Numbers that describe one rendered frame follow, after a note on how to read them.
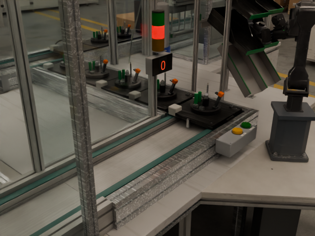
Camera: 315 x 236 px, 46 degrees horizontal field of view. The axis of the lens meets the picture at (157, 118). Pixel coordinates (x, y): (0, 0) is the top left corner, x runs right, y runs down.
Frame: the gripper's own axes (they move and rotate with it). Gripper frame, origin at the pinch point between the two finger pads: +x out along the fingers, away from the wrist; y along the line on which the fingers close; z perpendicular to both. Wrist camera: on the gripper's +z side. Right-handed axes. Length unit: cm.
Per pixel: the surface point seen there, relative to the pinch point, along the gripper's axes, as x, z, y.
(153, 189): -19, -38, 92
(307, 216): 14, -126, -47
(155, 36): 5, 9, 63
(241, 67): 8.4, -14.2, 10.4
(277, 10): -4.6, 10.4, -3.9
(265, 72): 7.1, -20.1, -5.8
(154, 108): 15, -22, 62
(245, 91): 0.1, -23.7, 18.7
